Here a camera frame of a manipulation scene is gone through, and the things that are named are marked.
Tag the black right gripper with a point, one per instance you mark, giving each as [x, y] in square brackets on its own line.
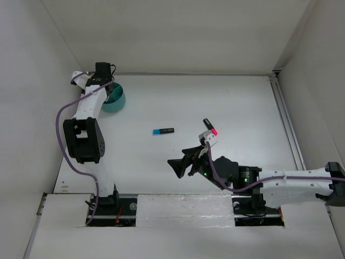
[192, 154]

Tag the aluminium rail right side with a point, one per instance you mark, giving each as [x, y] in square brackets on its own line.
[307, 140]

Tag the blue cap black highlighter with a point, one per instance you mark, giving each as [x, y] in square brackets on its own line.
[163, 131]

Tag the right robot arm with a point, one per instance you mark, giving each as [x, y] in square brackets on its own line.
[265, 188]

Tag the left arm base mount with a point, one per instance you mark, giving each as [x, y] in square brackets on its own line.
[122, 216]

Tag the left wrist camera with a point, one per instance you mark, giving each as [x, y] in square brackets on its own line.
[79, 78]

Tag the teal round desk organizer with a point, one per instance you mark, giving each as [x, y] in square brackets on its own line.
[116, 100]

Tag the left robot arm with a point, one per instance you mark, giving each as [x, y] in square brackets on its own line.
[85, 143]

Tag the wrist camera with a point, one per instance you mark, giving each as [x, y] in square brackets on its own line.
[208, 137]
[79, 78]

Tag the pink cap black highlighter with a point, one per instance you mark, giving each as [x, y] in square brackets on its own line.
[209, 126]

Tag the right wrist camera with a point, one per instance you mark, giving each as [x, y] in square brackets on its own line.
[208, 137]

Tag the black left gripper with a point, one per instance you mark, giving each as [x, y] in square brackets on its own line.
[109, 88]

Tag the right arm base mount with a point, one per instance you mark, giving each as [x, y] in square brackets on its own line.
[245, 215]

